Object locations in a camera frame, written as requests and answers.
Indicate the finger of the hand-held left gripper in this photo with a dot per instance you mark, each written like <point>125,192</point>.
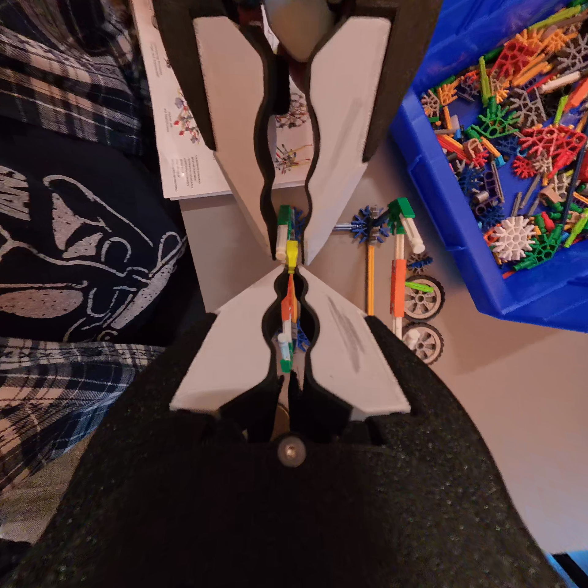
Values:
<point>349,92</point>
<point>220,92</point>

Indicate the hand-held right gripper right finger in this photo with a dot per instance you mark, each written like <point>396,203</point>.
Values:
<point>358,367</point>

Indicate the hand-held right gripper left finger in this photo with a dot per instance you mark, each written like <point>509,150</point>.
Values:
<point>225,363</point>

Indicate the toy construction frame model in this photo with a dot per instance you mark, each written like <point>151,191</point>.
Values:
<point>398,280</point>

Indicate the blue plastic bin with tag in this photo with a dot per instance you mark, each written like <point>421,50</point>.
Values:
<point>427,151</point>

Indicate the yellow toy clip connector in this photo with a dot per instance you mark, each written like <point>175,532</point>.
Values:
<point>292,251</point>

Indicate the pile of colourful toy pieces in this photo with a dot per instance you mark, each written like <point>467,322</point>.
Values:
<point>528,138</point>

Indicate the white instruction booklet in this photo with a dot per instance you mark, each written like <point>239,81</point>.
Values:
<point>183,151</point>

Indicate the grey toy wheel black tyre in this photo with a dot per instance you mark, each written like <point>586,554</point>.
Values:
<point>425,344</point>
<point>429,303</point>

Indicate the light green toy rod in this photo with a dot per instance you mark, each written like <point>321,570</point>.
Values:
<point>420,287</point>

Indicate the blue snowflake toy connector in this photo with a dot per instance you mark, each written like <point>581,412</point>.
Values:
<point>419,262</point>

